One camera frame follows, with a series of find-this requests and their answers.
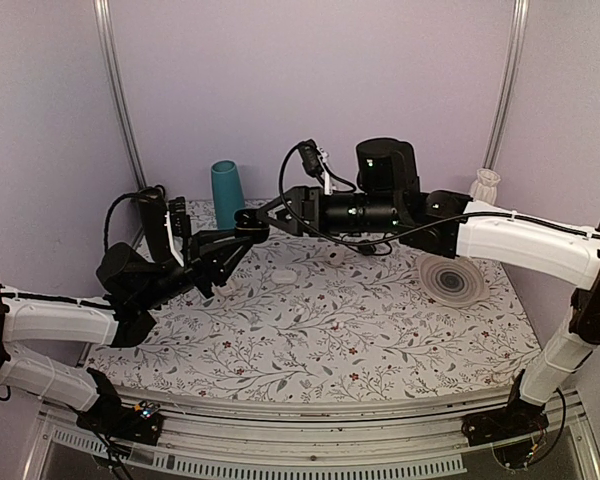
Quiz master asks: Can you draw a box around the floral table mat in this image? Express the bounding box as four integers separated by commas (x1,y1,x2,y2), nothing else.
86,231,540,403

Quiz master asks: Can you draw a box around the white ribbed vase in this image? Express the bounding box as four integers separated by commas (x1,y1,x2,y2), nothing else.
469,168,501,205

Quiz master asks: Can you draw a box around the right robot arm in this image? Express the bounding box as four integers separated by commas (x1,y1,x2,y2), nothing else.
257,138,600,436

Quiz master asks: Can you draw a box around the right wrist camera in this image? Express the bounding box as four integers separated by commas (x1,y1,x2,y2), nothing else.
298,139,335,195

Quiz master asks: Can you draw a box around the right metal frame post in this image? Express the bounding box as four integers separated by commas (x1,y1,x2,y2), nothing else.
483,0,530,170

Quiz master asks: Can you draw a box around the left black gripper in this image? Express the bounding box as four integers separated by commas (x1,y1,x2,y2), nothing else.
135,228,252,311

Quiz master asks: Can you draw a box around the flat white earbud case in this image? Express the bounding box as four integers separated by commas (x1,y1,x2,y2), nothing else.
271,270,298,285

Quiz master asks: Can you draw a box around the dark brown tumbler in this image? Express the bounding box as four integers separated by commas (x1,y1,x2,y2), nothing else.
137,200,172,263

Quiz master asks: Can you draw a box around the black earbud charging case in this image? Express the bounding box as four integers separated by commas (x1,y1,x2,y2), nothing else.
234,208,270,244

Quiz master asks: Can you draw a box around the swirl pattern plate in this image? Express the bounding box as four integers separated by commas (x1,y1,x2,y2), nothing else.
416,254,488,308

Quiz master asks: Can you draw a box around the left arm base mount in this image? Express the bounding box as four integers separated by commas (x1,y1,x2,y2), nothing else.
76,398,165,446

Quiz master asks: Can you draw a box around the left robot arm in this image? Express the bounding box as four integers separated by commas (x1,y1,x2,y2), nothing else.
0,229,258,434

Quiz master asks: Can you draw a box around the left metal frame post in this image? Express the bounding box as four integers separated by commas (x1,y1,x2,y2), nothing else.
92,0,148,191

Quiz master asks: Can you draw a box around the grey mug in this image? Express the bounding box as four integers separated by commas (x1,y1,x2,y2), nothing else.
130,184,166,202

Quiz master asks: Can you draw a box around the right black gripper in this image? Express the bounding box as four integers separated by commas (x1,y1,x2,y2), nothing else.
256,184,402,237

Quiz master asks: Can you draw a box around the teal cup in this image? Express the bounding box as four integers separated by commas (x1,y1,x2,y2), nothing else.
211,159,245,230

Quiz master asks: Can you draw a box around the metal frame post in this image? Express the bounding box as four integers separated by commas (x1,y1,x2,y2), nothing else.
92,0,148,191
483,0,530,170

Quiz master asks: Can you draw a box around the small black earbud case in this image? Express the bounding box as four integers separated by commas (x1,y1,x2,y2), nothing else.
357,243,378,256

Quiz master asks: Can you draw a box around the round white earbud case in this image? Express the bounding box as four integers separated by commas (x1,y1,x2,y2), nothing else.
325,250,345,267

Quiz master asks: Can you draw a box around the white case with black window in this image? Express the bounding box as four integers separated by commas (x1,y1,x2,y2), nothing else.
216,285,234,297

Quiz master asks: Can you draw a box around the aluminium front rail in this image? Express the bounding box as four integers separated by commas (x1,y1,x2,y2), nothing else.
23,388,600,479

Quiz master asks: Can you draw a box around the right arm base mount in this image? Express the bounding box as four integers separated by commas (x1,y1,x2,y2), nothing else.
461,401,549,446

